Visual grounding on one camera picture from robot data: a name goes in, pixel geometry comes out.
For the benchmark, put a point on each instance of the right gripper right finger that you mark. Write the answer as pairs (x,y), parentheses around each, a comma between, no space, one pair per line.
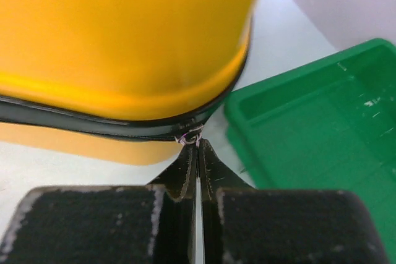
(242,224)

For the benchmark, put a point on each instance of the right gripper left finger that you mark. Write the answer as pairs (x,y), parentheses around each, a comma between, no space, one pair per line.
(153,223)

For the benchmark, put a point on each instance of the yellow Pikachu hard-shell suitcase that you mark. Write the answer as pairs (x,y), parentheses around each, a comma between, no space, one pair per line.
(118,80)

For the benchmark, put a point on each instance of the green plastic tray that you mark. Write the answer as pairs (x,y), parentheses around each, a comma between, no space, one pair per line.
(329,124)

